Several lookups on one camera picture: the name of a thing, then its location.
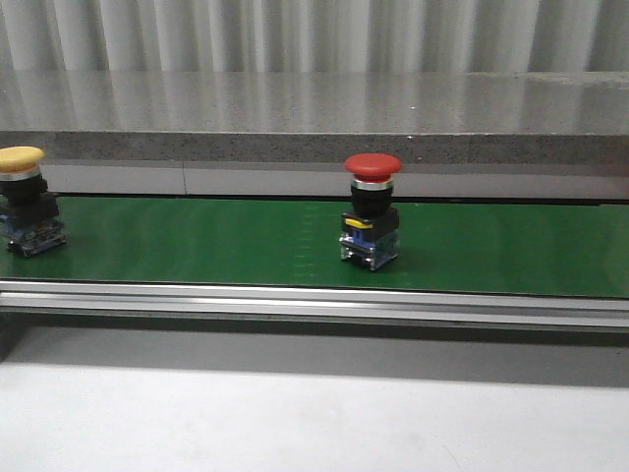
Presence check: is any red mushroom push button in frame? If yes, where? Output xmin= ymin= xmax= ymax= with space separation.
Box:
xmin=339 ymin=152 xmax=402 ymax=271

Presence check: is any yellow mushroom push button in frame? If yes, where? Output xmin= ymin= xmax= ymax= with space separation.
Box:
xmin=1 ymin=146 xmax=67 ymax=258

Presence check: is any green conveyor belt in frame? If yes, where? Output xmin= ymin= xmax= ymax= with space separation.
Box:
xmin=1 ymin=196 xmax=628 ymax=298

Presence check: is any grey speckled stone counter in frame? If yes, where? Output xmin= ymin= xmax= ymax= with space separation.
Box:
xmin=1 ymin=70 xmax=628 ymax=201

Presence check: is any white pleated curtain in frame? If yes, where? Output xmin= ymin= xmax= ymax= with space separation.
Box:
xmin=1 ymin=1 xmax=628 ymax=73

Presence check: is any aluminium conveyor frame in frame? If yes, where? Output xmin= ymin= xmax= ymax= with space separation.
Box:
xmin=1 ymin=279 xmax=628 ymax=333

